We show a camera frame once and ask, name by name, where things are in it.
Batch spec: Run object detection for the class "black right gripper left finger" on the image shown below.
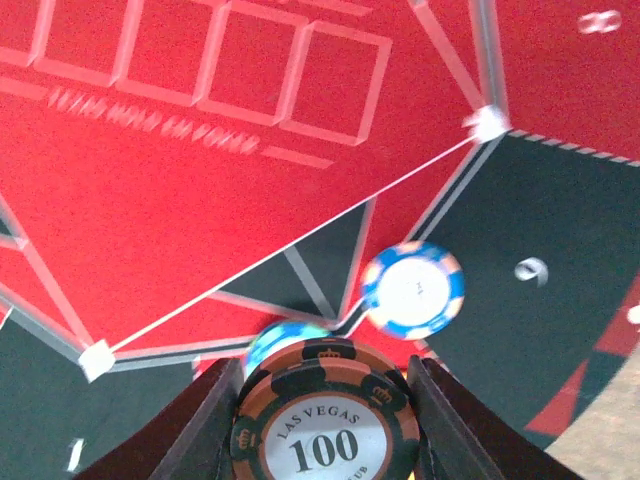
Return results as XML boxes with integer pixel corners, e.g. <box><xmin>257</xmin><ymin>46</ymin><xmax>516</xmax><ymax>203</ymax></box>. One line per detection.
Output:
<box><xmin>76</xmin><ymin>358</ymin><xmax>243</xmax><ymax>480</ymax></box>

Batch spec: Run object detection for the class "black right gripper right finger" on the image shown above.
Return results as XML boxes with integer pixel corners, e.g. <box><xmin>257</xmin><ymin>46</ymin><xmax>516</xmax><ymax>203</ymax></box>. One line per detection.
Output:
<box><xmin>407</xmin><ymin>355</ymin><xmax>580</xmax><ymax>480</ymax></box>

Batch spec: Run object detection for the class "brown red poker chip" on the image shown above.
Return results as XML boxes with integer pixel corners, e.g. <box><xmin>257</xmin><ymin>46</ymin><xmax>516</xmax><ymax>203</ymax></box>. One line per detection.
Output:
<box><xmin>230</xmin><ymin>338</ymin><xmax>420</xmax><ymax>479</ymax></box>

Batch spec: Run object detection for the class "blue green poker chip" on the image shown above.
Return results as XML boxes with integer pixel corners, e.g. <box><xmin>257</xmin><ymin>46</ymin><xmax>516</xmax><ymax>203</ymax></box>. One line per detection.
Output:
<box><xmin>243</xmin><ymin>320</ymin><xmax>332</xmax><ymax>377</ymax></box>

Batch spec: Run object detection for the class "white blue poker chip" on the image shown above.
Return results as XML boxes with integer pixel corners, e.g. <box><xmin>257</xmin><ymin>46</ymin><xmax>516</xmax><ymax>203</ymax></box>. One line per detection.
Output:
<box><xmin>361</xmin><ymin>241</ymin><xmax>465</xmax><ymax>340</ymax></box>

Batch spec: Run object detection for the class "round red black poker mat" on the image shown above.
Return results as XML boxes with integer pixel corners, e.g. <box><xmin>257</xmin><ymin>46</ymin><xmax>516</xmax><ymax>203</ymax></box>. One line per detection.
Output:
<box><xmin>1</xmin><ymin>1</ymin><xmax>639</xmax><ymax>479</ymax></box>

